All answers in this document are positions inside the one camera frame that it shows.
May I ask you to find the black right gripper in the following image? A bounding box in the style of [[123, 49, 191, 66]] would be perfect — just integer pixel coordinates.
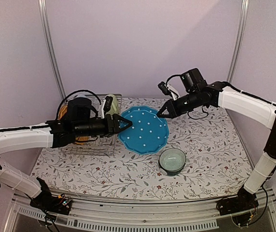
[[157, 89, 201, 118]]

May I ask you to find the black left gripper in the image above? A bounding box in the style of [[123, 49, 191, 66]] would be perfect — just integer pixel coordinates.
[[74, 113, 133, 138]]

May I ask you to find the pale green mug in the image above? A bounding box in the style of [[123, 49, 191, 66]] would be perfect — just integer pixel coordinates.
[[106, 94, 120, 115]]

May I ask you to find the blue bottom plate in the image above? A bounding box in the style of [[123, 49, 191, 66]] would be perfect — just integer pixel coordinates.
[[118, 105, 169, 155]]

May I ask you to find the teal ceramic bowl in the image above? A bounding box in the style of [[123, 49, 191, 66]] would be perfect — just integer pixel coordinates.
[[158, 148, 186, 176]]

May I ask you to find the mustard yellow plate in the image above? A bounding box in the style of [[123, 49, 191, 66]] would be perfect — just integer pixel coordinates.
[[75, 136, 89, 145], [58, 104, 67, 120]]

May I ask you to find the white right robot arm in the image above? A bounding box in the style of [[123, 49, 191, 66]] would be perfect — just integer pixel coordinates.
[[157, 68, 276, 211]]

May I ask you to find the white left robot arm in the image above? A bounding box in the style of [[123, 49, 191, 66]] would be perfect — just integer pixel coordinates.
[[0, 97, 133, 210]]

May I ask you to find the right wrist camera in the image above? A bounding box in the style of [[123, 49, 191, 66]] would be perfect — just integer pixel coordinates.
[[158, 82, 179, 101]]

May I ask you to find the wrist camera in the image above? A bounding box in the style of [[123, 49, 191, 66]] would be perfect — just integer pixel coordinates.
[[158, 82, 179, 101], [98, 95, 113, 119]]

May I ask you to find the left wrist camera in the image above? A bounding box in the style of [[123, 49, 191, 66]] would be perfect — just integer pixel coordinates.
[[98, 95, 113, 119]]

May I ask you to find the wire dish rack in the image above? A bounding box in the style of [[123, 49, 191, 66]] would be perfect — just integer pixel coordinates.
[[63, 90, 122, 156]]

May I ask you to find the right aluminium frame post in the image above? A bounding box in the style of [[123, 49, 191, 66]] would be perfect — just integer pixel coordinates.
[[227, 0, 249, 83]]

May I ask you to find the aluminium frame post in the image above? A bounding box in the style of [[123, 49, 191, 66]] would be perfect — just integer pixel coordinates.
[[38, 0, 65, 99], [227, 0, 249, 83]]

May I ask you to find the aluminium front rail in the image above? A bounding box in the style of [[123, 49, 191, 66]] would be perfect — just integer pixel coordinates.
[[4, 189, 276, 232]]

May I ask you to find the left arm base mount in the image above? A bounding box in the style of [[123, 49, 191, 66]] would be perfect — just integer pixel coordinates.
[[30, 178, 72, 215]]

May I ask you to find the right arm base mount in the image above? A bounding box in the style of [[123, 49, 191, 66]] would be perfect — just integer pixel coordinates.
[[216, 187, 259, 227]]

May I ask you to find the left aluminium frame post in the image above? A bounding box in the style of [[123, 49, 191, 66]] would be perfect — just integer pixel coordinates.
[[38, 0, 65, 99]]

